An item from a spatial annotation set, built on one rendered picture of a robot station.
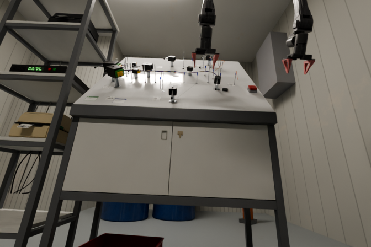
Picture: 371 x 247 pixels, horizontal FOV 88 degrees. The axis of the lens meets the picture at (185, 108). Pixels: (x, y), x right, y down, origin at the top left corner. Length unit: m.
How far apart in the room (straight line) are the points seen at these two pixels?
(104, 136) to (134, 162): 0.24
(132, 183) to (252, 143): 0.68
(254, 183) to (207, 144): 0.31
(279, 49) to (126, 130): 2.60
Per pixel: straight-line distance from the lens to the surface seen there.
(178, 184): 1.07
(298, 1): 1.30
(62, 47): 1.89
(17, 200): 3.79
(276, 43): 3.27
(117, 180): 1.13
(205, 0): 1.13
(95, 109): 1.21
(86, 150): 1.21
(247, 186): 1.12
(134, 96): 1.27
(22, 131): 1.42
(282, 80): 2.95
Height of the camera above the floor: 0.48
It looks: 21 degrees up
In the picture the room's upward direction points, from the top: 3 degrees clockwise
